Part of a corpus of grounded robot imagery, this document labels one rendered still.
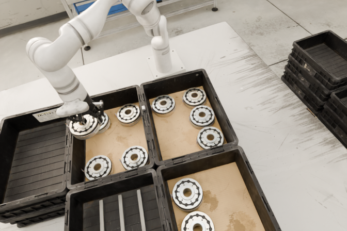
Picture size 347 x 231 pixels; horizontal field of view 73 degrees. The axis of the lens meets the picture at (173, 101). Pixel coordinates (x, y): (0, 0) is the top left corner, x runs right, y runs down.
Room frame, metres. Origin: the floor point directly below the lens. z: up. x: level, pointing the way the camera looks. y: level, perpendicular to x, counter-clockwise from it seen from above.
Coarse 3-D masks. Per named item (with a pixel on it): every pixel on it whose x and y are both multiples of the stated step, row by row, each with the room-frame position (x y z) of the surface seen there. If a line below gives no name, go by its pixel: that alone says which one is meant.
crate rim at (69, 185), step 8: (120, 88) 0.73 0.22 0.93; (128, 88) 0.72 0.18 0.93; (136, 88) 0.71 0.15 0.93; (96, 96) 0.70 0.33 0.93; (144, 112) 0.57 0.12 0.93; (144, 120) 0.53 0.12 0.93; (144, 128) 0.50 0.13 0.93; (72, 136) 0.52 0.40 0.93; (72, 144) 0.48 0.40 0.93; (72, 152) 0.45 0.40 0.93; (152, 152) 0.40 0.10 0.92; (72, 160) 0.42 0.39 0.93; (152, 160) 0.36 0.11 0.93; (136, 168) 0.34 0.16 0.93; (144, 168) 0.34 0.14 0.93; (152, 168) 0.34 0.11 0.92; (104, 176) 0.34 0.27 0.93; (112, 176) 0.33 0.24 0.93; (80, 184) 0.32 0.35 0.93; (88, 184) 0.32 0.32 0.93
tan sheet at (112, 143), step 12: (108, 132) 0.58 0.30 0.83; (120, 132) 0.57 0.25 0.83; (132, 132) 0.56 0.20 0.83; (144, 132) 0.55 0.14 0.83; (96, 144) 0.53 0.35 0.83; (108, 144) 0.52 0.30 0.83; (120, 144) 0.51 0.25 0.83; (132, 144) 0.50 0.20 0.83; (144, 144) 0.49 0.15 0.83; (108, 156) 0.46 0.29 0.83; (120, 156) 0.45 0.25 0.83; (120, 168) 0.40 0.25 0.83
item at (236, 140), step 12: (192, 72) 0.75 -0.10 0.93; (204, 72) 0.73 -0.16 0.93; (144, 84) 0.73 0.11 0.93; (144, 96) 0.65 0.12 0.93; (216, 96) 0.59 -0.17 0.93; (228, 120) 0.47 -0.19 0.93; (228, 144) 0.37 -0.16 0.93; (156, 156) 0.37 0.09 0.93; (180, 156) 0.36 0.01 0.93; (192, 156) 0.35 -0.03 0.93
